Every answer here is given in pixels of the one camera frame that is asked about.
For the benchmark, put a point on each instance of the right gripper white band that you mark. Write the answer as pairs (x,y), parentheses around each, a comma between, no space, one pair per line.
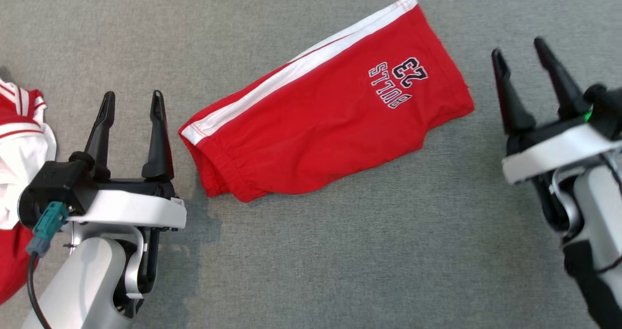
(559,151)

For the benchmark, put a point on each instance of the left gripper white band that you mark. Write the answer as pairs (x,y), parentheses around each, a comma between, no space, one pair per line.
(131,210)

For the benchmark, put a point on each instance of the red shirt with white sleeves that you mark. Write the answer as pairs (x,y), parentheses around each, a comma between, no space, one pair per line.
(19,164)

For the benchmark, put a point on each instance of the red shorts with white stripes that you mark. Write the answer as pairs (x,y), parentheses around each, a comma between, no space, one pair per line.
(330,125)

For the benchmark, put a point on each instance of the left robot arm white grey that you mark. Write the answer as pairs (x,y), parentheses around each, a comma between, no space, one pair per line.
(82,280)

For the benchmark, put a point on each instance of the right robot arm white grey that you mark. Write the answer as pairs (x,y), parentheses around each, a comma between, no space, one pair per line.
(597,222)

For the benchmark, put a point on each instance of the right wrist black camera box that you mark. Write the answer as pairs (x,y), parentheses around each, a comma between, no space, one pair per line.
(607,110)

